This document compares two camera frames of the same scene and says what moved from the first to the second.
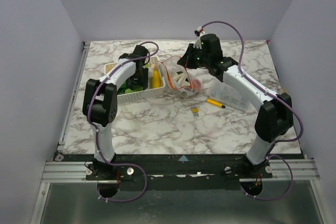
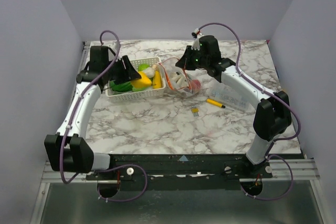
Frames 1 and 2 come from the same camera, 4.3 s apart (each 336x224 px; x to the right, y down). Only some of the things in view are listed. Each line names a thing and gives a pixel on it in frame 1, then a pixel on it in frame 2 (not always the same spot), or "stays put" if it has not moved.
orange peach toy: [196, 84] stays put
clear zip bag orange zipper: [178, 78] stays put
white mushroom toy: [179, 78] stays put
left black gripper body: [139, 79] -> [116, 72]
